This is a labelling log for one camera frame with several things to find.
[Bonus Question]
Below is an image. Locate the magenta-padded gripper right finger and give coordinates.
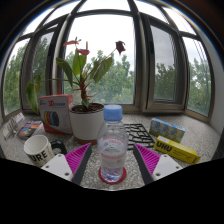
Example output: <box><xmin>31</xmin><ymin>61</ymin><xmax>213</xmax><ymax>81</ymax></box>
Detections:
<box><xmin>132</xmin><ymin>143</ymin><xmax>184</xmax><ymax>186</ymax></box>

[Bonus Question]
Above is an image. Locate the blue-green carton pack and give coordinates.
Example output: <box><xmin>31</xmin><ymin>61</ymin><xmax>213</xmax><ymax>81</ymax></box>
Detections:
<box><xmin>148</xmin><ymin>117</ymin><xmax>186</xmax><ymax>144</ymax></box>

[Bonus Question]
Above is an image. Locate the clear blue-capped water bottle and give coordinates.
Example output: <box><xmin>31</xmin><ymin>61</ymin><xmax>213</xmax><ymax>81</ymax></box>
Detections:
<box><xmin>96</xmin><ymin>104</ymin><xmax>130</xmax><ymax>184</ymax></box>

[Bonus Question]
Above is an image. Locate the small black round object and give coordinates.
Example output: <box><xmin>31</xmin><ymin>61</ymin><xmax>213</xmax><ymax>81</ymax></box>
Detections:
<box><xmin>49</xmin><ymin>139</ymin><xmax>68</xmax><ymax>156</ymax></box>

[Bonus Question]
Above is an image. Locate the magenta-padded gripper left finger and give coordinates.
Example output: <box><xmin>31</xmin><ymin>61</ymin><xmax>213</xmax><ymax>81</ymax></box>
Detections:
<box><xmin>40</xmin><ymin>142</ymin><xmax>93</xmax><ymax>186</ymax></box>

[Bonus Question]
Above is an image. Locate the black lattice trivet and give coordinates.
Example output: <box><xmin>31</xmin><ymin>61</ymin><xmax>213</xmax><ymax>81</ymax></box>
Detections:
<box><xmin>123</xmin><ymin>123</ymin><xmax>156</xmax><ymax>151</ymax></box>

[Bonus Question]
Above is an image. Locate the yellow glue box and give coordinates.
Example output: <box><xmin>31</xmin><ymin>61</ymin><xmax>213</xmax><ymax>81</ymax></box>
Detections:
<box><xmin>153</xmin><ymin>135</ymin><xmax>202</xmax><ymax>165</ymax></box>

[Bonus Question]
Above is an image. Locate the clear packet with white contents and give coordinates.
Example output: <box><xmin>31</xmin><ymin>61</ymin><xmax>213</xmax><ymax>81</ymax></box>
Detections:
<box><xmin>2</xmin><ymin>112</ymin><xmax>26</xmax><ymax>139</ymax></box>

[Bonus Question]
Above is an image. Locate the colourful dark booklet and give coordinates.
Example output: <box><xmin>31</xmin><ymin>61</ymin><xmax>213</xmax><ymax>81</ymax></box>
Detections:
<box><xmin>16</xmin><ymin>119</ymin><xmax>44</xmax><ymax>140</ymax></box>

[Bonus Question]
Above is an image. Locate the flowering plant in white pot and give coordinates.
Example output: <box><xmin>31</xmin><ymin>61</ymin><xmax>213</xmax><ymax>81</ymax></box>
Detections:
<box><xmin>25</xmin><ymin>37</ymin><xmax>127</xmax><ymax>146</ymax></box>

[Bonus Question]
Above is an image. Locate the flat round red coaster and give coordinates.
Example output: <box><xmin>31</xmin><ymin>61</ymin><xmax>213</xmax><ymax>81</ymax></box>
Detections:
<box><xmin>97</xmin><ymin>166</ymin><xmax>128</xmax><ymax>185</ymax></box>

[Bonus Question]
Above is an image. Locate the red and white cardboard box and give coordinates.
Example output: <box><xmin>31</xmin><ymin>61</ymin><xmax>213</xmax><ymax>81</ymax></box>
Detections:
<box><xmin>37</xmin><ymin>93</ymin><xmax>74</xmax><ymax>135</ymax></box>

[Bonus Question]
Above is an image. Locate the cream cup with black letters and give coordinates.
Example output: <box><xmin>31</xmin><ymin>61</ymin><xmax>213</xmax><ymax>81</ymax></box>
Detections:
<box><xmin>23</xmin><ymin>134</ymin><xmax>55</xmax><ymax>168</ymax></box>

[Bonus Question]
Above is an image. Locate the dark-framed bay window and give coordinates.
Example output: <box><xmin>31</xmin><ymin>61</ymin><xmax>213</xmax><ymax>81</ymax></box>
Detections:
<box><xmin>1</xmin><ymin>0</ymin><xmax>214</xmax><ymax>118</ymax></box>

